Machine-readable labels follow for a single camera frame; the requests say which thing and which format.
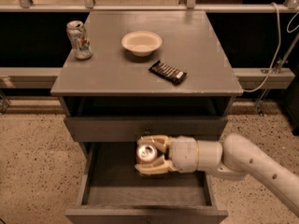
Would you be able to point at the open grey middle drawer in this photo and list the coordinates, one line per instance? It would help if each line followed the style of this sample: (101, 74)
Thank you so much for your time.
(113, 192)

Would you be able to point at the dark chocolate bar wrapper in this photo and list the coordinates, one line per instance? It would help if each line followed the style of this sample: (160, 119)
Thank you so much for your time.
(168, 72)

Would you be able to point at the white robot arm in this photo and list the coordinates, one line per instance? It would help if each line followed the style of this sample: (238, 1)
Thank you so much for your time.
(232, 159)

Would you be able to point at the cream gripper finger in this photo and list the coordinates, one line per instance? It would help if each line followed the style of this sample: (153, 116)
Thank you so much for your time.
(161, 142)
(158, 167)

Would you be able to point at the white patterned soda can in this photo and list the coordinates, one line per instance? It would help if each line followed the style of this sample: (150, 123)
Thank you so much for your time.
(79, 40)

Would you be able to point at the grey wooden drawer cabinet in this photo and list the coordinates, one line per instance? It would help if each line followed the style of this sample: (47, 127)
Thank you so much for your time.
(116, 83)

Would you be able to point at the closed grey top drawer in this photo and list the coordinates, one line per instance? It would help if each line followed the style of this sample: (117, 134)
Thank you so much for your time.
(129, 129)

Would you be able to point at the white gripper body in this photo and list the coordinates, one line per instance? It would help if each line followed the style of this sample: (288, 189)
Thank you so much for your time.
(183, 154)

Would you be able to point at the orange LaCroix can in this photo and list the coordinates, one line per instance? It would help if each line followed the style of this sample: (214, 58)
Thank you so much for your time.
(146, 154)

